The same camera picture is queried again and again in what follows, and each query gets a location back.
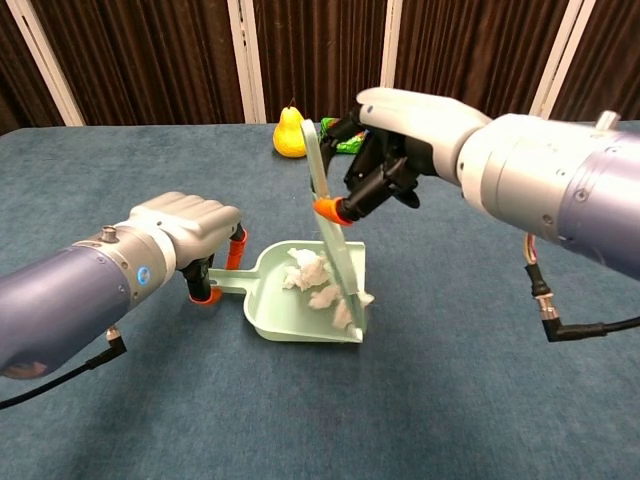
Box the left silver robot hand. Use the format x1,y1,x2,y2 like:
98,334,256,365
128,191,250,306

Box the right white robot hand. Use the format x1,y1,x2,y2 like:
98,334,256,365
313,87,492,227

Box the light green hand brush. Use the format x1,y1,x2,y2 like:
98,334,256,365
300,118,375,345

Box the light green plastic dustpan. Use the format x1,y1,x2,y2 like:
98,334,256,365
207,239,367,345

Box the white paper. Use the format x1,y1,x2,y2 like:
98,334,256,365
281,246,352,331

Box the green snack packet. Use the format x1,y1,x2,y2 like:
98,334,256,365
319,116,369,155

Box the yellow pear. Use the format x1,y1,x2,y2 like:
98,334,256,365
272,97,308,160

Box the dark brown curtain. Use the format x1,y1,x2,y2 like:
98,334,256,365
0,0,640,136

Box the blue table cloth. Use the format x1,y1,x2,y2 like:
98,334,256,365
0,121,640,480

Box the white frame post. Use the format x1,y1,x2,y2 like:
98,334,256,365
5,0,85,127
379,0,417,93
527,0,585,120
226,0,267,125

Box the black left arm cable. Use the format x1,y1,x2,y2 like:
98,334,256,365
0,325,129,412

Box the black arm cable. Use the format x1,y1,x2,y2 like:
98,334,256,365
522,231,640,344
0,325,129,412

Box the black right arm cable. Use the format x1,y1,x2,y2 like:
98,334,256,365
522,231,640,344

